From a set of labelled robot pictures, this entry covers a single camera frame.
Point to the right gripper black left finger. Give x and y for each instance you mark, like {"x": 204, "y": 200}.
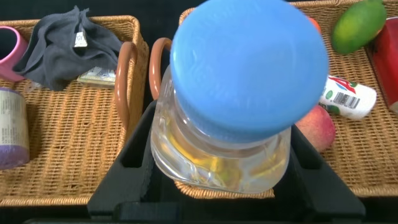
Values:
{"x": 124, "y": 186}

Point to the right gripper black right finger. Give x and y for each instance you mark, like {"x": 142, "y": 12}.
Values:
{"x": 320, "y": 193}

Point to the red pink peach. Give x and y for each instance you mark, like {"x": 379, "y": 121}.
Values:
{"x": 317, "y": 127}

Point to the water bottle blue cap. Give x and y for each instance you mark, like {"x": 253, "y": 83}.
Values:
{"x": 248, "y": 71}

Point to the white yogurt bottle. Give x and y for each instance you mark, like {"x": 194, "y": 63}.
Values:
{"x": 351, "y": 99}

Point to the small printed card box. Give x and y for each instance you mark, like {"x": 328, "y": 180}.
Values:
{"x": 99, "y": 76}

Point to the pink purple cylinder bottle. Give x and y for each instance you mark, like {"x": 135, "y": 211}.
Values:
{"x": 12, "y": 124}

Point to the red soda can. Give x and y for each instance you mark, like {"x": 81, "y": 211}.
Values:
{"x": 388, "y": 62}

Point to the grey cloth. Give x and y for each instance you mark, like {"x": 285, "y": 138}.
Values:
{"x": 59, "y": 53}

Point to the orange fruit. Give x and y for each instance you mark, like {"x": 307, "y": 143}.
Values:
{"x": 315, "y": 26}

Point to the green mango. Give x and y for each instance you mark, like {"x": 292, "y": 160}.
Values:
{"x": 357, "y": 26}

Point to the black table cloth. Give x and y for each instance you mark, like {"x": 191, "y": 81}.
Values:
{"x": 124, "y": 7}

